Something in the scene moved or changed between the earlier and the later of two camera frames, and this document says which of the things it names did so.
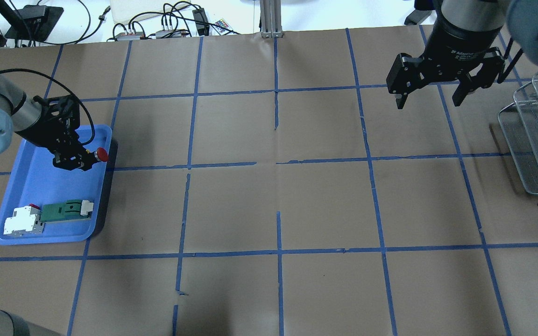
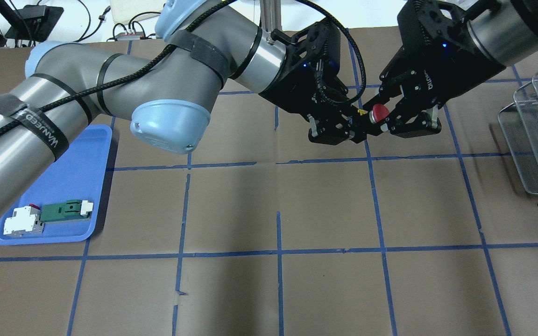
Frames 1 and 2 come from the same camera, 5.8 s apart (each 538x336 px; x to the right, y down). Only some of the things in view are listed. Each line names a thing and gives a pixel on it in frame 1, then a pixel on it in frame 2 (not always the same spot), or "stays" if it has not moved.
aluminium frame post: (270, 21) stays
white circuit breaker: (25, 221) stays
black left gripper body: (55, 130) → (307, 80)
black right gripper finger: (401, 99) → (386, 92)
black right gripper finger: (467, 85) → (422, 122)
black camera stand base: (30, 22) stays
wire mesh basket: (536, 123) stays
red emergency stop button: (101, 154) → (378, 113)
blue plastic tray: (35, 180) stays
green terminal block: (70, 210) stays
